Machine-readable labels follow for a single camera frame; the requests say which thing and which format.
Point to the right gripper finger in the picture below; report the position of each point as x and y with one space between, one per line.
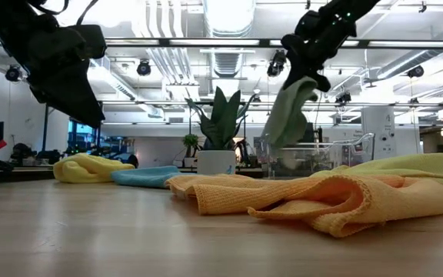
321 82
291 79

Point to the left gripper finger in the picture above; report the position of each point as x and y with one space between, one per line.
64 96
90 84

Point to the green microfiber towel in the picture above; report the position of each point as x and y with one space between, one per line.
287 115

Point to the blue microfiber towel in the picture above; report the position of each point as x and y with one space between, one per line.
144 177

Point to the orange microfiber towel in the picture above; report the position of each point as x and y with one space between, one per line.
321 200

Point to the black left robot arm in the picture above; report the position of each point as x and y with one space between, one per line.
6 19

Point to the yellow microfiber towel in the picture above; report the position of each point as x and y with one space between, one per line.
87 167
417 167

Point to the blue lit window screen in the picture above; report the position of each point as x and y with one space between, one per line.
81 134

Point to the clear plastic bin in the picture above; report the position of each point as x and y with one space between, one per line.
344 157

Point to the green plant in white pot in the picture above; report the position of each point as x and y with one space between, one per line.
221 123

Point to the small background potted plant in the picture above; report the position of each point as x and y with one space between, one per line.
190 142

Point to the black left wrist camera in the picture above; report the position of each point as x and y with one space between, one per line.
88 40

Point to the silver ceiling duct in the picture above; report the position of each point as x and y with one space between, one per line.
229 23

